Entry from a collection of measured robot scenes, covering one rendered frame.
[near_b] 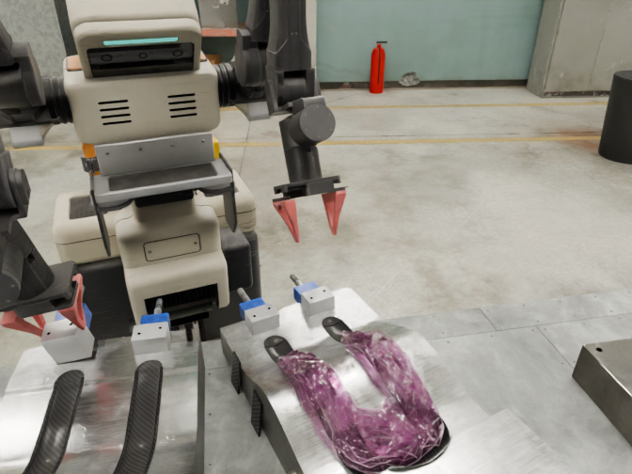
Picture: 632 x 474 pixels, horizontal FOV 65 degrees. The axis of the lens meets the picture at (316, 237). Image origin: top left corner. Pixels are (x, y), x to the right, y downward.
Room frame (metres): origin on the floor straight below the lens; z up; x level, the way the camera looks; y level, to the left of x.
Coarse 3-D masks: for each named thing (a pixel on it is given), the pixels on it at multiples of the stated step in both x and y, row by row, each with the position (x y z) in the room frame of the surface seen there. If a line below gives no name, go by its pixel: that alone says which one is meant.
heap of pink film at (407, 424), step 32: (352, 352) 0.55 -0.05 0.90; (384, 352) 0.53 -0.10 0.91; (320, 384) 0.46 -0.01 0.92; (384, 384) 0.48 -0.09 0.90; (416, 384) 0.49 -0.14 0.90; (320, 416) 0.43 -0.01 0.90; (352, 416) 0.43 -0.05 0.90; (384, 416) 0.43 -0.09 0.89; (416, 416) 0.43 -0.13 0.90; (352, 448) 0.39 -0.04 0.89; (384, 448) 0.39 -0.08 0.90; (416, 448) 0.39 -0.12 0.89
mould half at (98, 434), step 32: (32, 352) 0.56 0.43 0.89; (128, 352) 0.56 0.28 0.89; (160, 352) 0.56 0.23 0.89; (192, 352) 0.56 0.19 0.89; (32, 384) 0.49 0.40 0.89; (96, 384) 0.50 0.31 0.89; (128, 384) 0.50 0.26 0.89; (192, 384) 0.50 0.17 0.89; (0, 416) 0.44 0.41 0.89; (32, 416) 0.44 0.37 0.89; (96, 416) 0.44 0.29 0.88; (160, 416) 0.44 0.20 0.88; (192, 416) 0.44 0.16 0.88; (0, 448) 0.40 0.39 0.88; (32, 448) 0.40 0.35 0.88; (96, 448) 0.40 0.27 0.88; (160, 448) 0.39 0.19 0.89; (192, 448) 0.39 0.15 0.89
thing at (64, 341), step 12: (84, 288) 0.65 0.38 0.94; (48, 324) 0.55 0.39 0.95; (60, 324) 0.55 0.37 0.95; (72, 324) 0.55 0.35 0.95; (48, 336) 0.53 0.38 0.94; (60, 336) 0.53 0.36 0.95; (72, 336) 0.53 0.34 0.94; (84, 336) 0.55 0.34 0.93; (48, 348) 0.53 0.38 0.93; (60, 348) 0.53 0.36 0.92; (72, 348) 0.53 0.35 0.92; (84, 348) 0.54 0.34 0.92; (60, 360) 0.53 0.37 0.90; (72, 360) 0.54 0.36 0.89
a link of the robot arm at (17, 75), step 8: (16, 64) 0.78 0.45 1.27; (0, 72) 0.76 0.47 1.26; (8, 72) 0.77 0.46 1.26; (16, 72) 0.77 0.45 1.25; (0, 80) 0.76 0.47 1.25; (8, 80) 0.76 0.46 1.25; (16, 80) 0.76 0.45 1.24; (0, 88) 0.75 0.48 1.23; (8, 88) 0.76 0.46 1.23; (16, 88) 0.76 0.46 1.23; (24, 88) 0.77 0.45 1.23; (0, 96) 0.75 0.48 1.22; (8, 96) 0.76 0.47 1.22; (16, 96) 0.76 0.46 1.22; (24, 96) 0.77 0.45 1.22; (0, 104) 0.76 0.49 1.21; (8, 104) 0.77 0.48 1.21; (16, 104) 0.77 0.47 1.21; (24, 104) 0.78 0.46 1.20; (24, 112) 0.79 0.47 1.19; (32, 112) 0.79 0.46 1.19
